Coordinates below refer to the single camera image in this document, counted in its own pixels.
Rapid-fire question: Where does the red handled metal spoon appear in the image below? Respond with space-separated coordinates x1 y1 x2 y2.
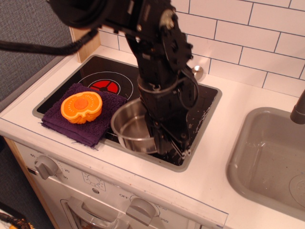
192 65 203 81

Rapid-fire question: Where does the purple folded towel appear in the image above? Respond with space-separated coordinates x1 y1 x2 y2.
41 83 127 147

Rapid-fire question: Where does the orange plastic toy pumpkin half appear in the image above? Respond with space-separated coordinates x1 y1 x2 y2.
61 91 102 124

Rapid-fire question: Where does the light wooden side panel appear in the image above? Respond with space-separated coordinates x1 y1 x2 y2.
69 27 101 63

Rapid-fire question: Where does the grey right oven knob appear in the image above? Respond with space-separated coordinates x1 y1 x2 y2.
126 198 156 226

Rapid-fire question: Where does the grey faucet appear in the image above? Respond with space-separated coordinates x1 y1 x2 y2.
290 91 305 125

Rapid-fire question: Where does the orange object bottom left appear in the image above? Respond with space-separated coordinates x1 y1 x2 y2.
9 219 34 229

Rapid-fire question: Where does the grey oven door handle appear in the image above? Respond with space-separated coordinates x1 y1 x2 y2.
65 197 131 229

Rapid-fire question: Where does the silver metal pot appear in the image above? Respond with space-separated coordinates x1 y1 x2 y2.
111 98 157 154

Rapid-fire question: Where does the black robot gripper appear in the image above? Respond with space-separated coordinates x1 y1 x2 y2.
137 76 199 155

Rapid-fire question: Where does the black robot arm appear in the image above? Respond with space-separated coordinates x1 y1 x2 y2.
50 0 199 155

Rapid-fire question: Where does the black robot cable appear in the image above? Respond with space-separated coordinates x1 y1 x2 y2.
0 28 100 56

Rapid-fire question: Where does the grey toy sink basin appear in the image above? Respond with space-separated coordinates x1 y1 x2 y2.
227 107 305 220

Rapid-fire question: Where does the grey left timer knob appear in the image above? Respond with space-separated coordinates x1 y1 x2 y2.
34 155 59 180

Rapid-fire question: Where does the white toy oven front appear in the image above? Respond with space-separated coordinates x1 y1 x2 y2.
16 143 227 229

